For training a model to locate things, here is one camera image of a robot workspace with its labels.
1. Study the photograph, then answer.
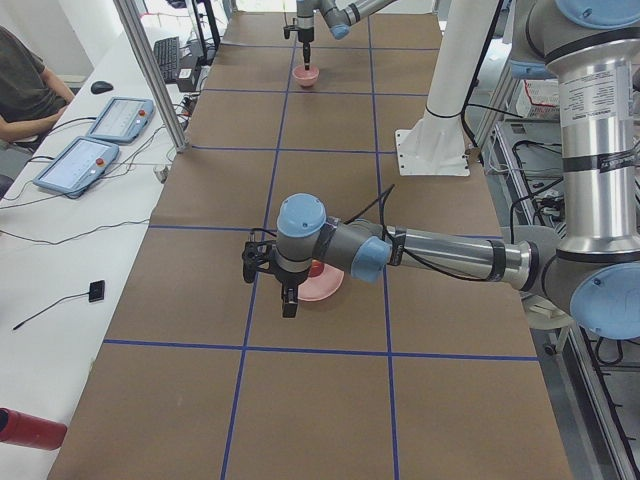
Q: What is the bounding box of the seated person dark shirt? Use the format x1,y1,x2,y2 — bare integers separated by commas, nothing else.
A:
1,27,75,143

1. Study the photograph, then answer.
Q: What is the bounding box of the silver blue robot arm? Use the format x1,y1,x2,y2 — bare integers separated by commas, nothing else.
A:
283,0,393,71
243,1,639,340

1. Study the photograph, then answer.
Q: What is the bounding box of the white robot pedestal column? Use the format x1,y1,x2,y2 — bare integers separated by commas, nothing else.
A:
396,0,501,176

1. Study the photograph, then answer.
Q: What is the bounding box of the blue teach pendant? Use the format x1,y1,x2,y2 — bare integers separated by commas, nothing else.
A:
87,97,155,144
33,137,120,198

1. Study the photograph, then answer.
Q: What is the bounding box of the red apple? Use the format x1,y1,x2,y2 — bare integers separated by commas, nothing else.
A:
309,260,325,278

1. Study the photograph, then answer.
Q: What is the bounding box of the far blue teach pendant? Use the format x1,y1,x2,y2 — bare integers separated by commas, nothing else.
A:
87,97,155,144

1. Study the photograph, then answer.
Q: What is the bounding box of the small black square device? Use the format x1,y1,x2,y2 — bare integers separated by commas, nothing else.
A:
88,280,106,303

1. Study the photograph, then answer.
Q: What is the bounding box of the black keyboard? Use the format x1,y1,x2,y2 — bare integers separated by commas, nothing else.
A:
153,36,180,84

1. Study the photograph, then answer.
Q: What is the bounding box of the near blue teach pendant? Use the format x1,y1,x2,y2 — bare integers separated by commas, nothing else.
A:
33,137,120,198

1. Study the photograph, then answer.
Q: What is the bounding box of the black computer mouse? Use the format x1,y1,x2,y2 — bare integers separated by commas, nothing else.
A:
90,80,114,95

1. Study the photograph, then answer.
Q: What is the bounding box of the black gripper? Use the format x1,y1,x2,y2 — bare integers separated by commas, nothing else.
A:
273,264,310,317
297,17,315,70

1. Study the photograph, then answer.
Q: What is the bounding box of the pink bowl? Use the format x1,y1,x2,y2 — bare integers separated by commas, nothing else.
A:
292,65,320,88

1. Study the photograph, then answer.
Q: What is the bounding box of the pink plate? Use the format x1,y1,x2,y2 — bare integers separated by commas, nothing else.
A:
298,263,344,302

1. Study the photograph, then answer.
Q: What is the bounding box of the red water bottle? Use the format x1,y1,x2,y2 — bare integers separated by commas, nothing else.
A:
1,408,67,451

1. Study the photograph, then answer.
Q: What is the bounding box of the aluminium frame post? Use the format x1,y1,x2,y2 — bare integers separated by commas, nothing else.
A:
113,0,187,153

